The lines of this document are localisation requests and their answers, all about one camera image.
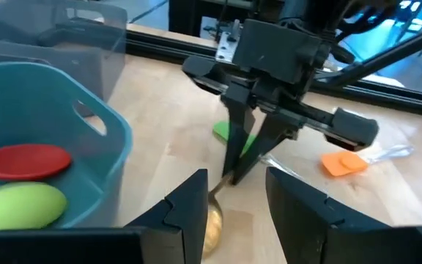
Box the lime green silicone spoon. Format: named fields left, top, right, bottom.
left=0, top=182, right=68, bottom=238

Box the teal plastic bin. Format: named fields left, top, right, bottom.
left=0, top=61, right=134, bottom=231

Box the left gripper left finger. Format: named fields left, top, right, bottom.
left=125, top=168, right=210, bottom=264

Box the gold metal spoon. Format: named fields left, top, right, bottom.
left=201, top=171, right=234, bottom=260

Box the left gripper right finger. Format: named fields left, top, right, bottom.
left=265, top=166, right=391, bottom=264

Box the black metal table frame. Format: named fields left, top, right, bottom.
left=125, top=0, right=422, bottom=119

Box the green spatula clear handle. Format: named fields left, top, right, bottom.
left=212, top=120, right=293, bottom=177

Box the orange spatula clear handle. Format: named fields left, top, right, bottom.
left=320, top=144, right=415, bottom=178

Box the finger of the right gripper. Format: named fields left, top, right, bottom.
left=221, top=97, right=256, bottom=177
left=230, top=113, right=303, bottom=186

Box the silver metal bracket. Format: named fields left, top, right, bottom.
left=215, top=31, right=242, bottom=63

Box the grey translucent plastic bin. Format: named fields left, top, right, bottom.
left=0, top=0, right=128, bottom=104

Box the red silicone spoon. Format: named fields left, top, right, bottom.
left=0, top=144, right=73, bottom=181

